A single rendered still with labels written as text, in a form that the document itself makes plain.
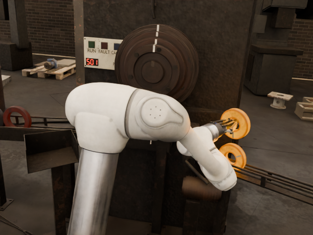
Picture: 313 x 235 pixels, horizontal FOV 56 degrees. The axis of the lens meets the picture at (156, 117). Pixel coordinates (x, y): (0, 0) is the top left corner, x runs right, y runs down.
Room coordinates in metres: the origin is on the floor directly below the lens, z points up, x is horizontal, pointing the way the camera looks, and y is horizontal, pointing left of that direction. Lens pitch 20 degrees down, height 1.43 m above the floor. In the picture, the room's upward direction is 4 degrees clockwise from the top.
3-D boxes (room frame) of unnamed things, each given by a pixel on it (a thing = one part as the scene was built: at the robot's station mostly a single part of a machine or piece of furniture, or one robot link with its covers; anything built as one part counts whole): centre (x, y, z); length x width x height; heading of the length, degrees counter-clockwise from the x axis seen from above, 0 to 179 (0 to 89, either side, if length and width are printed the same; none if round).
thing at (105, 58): (1.82, 0.34, 1.15); 0.26 x 0.02 x 0.18; 81
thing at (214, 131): (1.24, -0.24, 0.91); 0.09 x 0.06 x 0.09; 47
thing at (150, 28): (1.66, 0.02, 1.11); 0.47 x 0.06 x 0.47; 81
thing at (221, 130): (1.29, -0.29, 0.92); 0.09 x 0.08 x 0.07; 137
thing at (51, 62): (5.93, 2.14, 0.25); 0.40 x 0.24 x 0.22; 171
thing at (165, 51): (1.56, 0.03, 1.11); 0.28 x 0.06 x 0.28; 81
